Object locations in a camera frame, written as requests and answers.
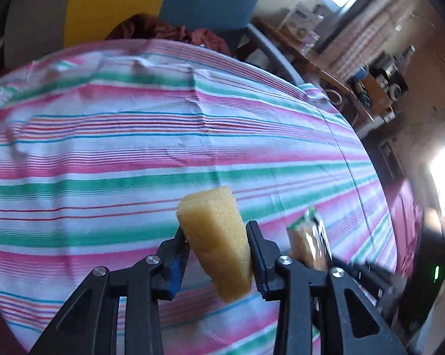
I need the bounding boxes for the long yellow sponge block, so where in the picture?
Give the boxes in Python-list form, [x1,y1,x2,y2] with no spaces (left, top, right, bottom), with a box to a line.
[176,186,253,304]

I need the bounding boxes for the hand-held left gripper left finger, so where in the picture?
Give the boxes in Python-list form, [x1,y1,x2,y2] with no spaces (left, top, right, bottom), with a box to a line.
[28,225,191,355]

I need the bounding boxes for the striped curtain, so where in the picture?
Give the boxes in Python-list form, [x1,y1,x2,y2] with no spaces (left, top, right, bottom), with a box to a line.
[318,0,430,78]

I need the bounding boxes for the brown cardboard box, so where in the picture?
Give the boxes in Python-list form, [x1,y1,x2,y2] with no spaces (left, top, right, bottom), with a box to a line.
[361,72,393,109]

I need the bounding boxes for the striped tablecloth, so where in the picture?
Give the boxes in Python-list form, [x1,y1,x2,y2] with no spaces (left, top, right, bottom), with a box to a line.
[0,39,398,355]

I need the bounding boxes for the green cracker packet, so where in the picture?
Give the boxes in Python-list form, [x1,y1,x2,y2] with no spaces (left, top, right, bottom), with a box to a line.
[286,208,334,272]

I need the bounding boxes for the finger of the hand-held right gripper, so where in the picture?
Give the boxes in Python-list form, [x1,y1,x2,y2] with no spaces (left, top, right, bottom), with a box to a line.
[346,262,411,304]

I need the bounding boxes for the wooden side desk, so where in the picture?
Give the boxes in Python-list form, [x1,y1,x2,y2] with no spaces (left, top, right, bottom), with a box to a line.
[252,15,395,126]

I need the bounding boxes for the dark red cloth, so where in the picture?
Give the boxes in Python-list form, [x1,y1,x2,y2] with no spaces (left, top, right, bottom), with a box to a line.
[104,14,232,56]

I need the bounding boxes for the white carton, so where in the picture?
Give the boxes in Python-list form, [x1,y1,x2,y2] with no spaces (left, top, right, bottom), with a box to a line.
[283,4,319,38]

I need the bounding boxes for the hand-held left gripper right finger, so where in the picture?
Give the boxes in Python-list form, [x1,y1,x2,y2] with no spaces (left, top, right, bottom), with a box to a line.
[245,220,410,355]

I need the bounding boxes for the grey yellow blue armchair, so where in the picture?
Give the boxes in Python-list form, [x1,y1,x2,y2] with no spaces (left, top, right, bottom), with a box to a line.
[2,0,304,85]

